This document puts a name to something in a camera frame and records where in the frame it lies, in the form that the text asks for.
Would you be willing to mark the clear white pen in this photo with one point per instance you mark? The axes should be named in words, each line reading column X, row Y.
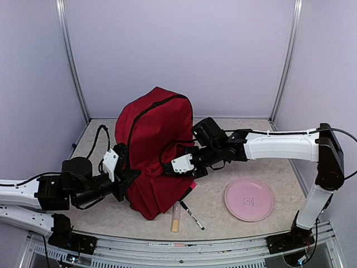
column 192, row 216

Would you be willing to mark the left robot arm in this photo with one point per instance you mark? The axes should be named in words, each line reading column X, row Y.
column 37, row 203

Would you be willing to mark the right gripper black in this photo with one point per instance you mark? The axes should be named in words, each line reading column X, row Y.
column 200, row 174

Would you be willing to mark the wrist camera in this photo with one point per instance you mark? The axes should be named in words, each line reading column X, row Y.
column 180, row 166
column 113, row 159

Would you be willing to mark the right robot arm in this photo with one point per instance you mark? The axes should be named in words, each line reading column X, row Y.
column 318, row 145

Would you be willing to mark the red student backpack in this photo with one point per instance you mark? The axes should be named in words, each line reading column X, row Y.
column 156, row 127

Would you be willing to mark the pink round plate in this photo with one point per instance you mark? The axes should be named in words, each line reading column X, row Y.
column 249, row 200

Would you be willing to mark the pink highlighter marker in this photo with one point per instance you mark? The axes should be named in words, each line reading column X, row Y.
column 188, row 191

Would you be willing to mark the right metal corner post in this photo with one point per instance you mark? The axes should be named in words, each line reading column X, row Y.
column 297, row 10

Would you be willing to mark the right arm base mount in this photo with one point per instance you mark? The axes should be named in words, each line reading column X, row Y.
column 295, row 238

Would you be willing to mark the left metal corner post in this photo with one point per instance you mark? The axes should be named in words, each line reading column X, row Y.
column 61, row 12

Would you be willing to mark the metal corner post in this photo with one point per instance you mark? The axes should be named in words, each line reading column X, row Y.
column 61, row 12
column 297, row 10

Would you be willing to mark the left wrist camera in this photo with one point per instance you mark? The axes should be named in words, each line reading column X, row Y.
column 113, row 159

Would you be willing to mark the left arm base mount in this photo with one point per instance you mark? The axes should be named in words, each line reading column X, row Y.
column 62, row 236

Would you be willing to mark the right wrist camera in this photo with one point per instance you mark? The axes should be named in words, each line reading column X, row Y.
column 180, row 166

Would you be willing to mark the front metal rail frame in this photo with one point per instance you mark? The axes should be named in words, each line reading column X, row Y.
column 112, row 251

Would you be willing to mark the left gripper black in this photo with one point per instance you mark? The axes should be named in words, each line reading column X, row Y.
column 123, row 180

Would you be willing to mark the beige eraser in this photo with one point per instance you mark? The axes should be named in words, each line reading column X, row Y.
column 176, row 214

